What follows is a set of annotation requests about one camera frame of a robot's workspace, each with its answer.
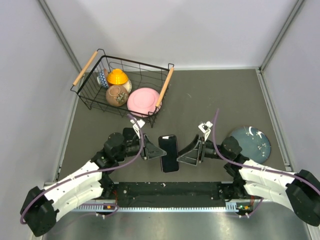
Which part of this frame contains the blue ceramic plate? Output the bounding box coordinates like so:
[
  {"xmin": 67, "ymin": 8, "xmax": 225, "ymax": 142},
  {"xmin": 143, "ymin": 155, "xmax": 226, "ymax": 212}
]
[{"xmin": 229, "ymin": 126, "xmax": 272, "ymax": 164}]

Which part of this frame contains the wooden basket handle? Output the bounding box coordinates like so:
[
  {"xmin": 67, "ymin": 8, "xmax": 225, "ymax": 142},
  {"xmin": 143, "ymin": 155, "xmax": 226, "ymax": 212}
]
[
  {"xmin": 155, "ymin": 67, "xmax": 175, "ymax": 109},
  {"xmin": 72, "ymin": 50, "xmax": 98, "ymax": 87}
]

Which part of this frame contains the right wooden basket handle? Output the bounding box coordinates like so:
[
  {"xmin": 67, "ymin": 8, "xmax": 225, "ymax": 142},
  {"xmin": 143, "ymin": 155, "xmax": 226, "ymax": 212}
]
[{"xmin": 155, "ymin": 67, "xmax": 175, "ymax": 109}]

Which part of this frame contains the purple cable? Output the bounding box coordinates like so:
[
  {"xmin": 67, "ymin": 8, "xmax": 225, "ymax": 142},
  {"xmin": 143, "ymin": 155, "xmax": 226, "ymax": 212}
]
[
  {"xmin": 19, "ymin": 114, "xmax": 145, "ymax": 225},
  {"xmin": 211, "ymin": 108, "xmax": 320, "ymax": 216}
]

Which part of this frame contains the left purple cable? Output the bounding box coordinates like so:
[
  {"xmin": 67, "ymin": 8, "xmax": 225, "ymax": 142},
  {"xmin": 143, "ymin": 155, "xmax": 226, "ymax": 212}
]
[{"xmin": 19, "ymin": 114, "xmax": 145, "ymax": 225}]

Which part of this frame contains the brown ceramic bowl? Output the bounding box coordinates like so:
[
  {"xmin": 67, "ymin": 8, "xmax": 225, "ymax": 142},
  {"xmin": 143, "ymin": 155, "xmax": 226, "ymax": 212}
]
[{"xmin": 106, "ymin": 85, "xmax": 129, "ymax": 107}]

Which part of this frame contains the blue white patterned cup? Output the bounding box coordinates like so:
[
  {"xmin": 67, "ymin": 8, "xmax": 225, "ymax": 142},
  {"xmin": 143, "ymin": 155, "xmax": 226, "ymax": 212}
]
[{"xmin": 97, "ymin": 70, "xmax": 109, "ymax": 89}]

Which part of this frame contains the pink plate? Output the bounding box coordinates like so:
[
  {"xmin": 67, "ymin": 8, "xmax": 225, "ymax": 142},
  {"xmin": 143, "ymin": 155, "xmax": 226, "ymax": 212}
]
[{"xmin": 127, "ymin": 87, "xmax": 161, "ymax": 118}]

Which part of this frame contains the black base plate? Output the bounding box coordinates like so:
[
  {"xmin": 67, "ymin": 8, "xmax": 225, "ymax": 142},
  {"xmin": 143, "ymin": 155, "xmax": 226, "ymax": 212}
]
[{"xmin": 111, "ymin": 181, "xmax": 235, "ymax": 207}]

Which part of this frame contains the pink phone black screen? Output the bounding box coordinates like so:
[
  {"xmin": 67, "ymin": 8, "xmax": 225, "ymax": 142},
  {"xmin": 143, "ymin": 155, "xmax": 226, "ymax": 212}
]
[{"xmin": 158, "ymin": 135, "xmax": 180, "ymax": 173}]

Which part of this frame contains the black wire basket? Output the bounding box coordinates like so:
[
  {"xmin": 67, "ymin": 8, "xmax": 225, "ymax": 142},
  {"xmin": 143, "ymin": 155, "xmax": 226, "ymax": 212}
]
[{"xmin": 70, "ymin": 48, "xmax": 175, "ymax": 127}]

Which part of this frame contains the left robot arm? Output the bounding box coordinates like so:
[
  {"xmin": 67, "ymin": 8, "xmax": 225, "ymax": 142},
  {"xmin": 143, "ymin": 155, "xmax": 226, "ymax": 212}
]
[{"xmin": 20, "ymin": 129, "xmax": 167, "ymax": 237}]

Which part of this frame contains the cream bowl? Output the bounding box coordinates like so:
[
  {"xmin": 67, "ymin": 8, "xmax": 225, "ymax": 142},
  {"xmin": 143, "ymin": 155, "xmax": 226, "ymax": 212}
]
[{"xmin": 122, "ymin": 79, "xmax": 132, "ymax": 94}]

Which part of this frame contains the slotted cable duct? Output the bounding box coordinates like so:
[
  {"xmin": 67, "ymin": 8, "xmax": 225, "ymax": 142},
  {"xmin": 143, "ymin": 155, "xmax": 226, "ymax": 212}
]
[{"xmin": 72, "ymin": 202, "xmax": 239, "ymax": 213}]

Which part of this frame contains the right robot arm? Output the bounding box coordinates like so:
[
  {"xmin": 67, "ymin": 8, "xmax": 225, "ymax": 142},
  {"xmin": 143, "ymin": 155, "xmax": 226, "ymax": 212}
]
[{"xmin": 177, "ymin": 136, "xmax": 320, "ymax": 227}]

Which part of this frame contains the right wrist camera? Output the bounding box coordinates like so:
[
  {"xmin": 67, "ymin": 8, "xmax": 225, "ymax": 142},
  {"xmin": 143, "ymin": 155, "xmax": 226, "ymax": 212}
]
[{"xmin": 198, "ymin": 121, "xmax": 213, "ymax": 138}]

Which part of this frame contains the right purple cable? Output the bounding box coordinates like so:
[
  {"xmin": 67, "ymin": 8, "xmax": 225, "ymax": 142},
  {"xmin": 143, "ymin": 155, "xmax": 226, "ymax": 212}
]
[{"xmin": 211, "ymin": 108, "xmax": 320, "ymax": 216}]

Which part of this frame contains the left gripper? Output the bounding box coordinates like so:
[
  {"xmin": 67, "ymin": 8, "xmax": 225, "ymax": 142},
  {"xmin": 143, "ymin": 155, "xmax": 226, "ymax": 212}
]
[{"xmin": 114, "ymin": 133, "xmax": 167, "ymax": 160}]

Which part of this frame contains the left wooden basket handle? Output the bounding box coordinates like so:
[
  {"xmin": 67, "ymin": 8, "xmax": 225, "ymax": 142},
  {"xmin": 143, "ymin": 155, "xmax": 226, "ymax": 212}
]
[{"xmin": 72, "ymin": 50, "xmax": 98, "ymax": 87}]

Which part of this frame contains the orange bowl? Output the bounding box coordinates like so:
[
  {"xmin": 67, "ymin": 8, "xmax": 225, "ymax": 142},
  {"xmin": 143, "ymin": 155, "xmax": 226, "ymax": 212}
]
[{"xmin": 106, "ymin": 68, "xmax": 129, "ymax": 85}]

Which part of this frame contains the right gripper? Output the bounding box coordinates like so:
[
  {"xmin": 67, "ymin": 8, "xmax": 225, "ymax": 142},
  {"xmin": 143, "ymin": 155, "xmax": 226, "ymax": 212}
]
[{"xmin": 177, "ymin": 134, "xmax": 231, "ymax": 166}]

